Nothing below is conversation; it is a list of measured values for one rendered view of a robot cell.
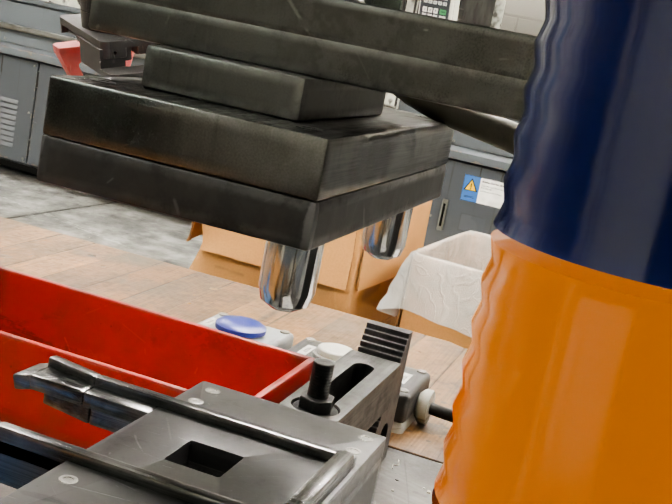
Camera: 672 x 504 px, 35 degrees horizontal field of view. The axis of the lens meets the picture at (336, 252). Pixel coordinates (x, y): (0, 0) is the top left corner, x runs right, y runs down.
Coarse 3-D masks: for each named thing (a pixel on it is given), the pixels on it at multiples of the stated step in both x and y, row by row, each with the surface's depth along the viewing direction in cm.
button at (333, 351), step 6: (318, 348) 80; (324, 348) 80; (330, 348) 80; (336, 348) 80; (342, 348) 81; (348, 348) 81; (324, 354) 79; (330, 354) 79; (336, 354) 79; (342, 354) 79; (336, 360) 79
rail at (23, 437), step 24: (0, 432) 44; (24, 432) 44; (0, 456) 44; (24, 456) 44; (48, 456) 43; (72, 456) 43; (96, 456) 43; (0, 480) 44; (24, 480) 44; (144, 480) 42; (168, 480) 42
